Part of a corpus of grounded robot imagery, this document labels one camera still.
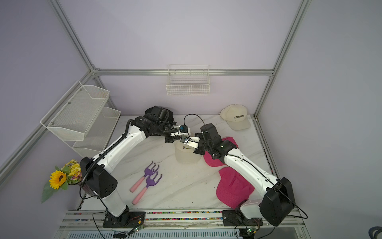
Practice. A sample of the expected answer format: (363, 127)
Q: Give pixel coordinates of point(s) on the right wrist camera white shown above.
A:
(190, 141)

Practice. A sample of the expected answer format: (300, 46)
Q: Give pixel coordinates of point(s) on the white two-tier mesh shelf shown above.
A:
(82, 119)

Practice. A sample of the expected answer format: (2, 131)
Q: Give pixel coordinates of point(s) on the purple pink garden fork upper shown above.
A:
(149, 171)

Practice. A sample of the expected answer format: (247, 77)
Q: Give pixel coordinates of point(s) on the white wire wall basket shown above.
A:
(188, 80)

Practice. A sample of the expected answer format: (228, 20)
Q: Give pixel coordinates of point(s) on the purple pink garden fork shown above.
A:
(150, 182)
(149, 171)

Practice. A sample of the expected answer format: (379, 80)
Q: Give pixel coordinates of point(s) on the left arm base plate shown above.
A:
(128, 219)

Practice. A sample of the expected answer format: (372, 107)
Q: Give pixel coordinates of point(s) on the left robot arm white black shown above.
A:
(97, 171)

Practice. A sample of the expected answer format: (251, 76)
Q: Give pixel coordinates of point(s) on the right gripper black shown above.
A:
(200, 152)

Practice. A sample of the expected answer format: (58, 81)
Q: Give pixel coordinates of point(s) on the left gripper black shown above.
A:
(171, 139)

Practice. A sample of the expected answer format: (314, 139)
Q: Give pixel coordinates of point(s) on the sunflower bouquet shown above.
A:
(61, 178)

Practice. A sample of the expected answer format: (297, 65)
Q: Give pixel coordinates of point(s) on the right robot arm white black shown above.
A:
(277, 194)

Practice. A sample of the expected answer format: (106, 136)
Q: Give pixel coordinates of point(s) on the aluminium front rail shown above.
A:
(175, 224)

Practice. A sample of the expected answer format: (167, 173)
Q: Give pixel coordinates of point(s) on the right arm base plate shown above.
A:
(236, 218)

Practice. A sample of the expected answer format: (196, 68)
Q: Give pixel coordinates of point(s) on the purple pink garden fork lower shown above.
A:
(150, 182)

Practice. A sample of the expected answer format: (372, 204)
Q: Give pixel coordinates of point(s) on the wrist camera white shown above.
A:
(190, 141)
(181, 130)

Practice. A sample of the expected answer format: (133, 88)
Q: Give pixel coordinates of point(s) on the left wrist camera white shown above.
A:
(181, 130)

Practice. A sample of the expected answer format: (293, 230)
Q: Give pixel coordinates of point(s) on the cream Colorado cap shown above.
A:
(235, 116)
(185, 154)

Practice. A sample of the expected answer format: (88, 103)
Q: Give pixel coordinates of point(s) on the black cap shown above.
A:
(157, 113)

